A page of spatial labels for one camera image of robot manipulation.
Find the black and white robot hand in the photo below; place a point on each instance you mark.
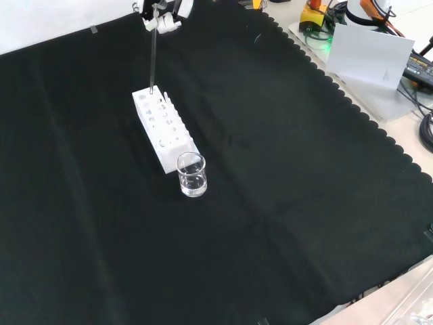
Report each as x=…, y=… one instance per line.
x=162, y=23

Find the clear glass rod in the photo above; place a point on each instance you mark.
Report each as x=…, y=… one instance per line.
x=153, y=57

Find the white test tube rack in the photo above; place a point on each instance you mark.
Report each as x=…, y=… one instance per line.
x=159, y=135

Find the small clear glass beaker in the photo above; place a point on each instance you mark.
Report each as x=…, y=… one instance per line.
x=192, y=183

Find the grey tape strip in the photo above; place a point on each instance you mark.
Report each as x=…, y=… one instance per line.
x=94, y=30

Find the yellow stop button box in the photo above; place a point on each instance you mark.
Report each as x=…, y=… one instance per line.
x=313, y=17

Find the pale grey board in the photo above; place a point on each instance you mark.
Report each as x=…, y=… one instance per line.
x=368, y=57

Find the black bench cloth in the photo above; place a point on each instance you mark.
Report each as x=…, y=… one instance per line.
x=270, y=203

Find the black power adapter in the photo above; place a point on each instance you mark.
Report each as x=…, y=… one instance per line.
x=419, y=67

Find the clear plastic box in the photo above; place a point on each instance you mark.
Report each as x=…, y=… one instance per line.
x=412, y=304

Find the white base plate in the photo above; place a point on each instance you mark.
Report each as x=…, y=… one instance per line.
x=379, y=101

